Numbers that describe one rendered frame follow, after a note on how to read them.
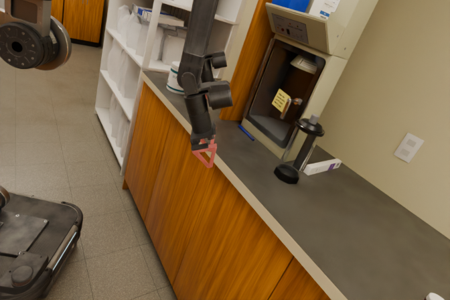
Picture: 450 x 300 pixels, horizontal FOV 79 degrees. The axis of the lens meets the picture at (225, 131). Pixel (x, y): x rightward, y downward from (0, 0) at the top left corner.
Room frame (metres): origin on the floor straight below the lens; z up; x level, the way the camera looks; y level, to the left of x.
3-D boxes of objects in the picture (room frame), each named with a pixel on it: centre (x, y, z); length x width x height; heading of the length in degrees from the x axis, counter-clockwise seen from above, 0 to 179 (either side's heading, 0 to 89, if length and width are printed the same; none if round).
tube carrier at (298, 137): (0.95, -0.28, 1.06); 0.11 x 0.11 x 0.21
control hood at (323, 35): (1.15, -0.13, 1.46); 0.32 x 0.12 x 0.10; 42
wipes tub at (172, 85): (1.50, 0.34, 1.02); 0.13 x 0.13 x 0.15
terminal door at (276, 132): (1.19, -0.16, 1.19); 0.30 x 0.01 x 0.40; 41
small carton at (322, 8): (1.10, -0.18, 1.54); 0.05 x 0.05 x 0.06; 34
